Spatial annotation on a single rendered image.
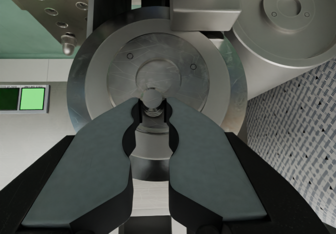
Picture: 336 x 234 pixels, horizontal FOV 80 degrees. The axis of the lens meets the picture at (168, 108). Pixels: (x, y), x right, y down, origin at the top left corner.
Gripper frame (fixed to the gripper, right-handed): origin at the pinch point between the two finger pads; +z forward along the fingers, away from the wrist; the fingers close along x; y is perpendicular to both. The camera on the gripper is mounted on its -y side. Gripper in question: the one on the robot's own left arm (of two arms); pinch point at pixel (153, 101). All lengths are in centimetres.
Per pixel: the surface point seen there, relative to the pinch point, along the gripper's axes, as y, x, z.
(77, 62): -0.7, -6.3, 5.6
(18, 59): 81, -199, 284
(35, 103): 17.5, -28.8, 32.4
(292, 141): 11.2, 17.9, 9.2
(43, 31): 36, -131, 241
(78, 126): 3.3, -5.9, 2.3
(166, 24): -3.4, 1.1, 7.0
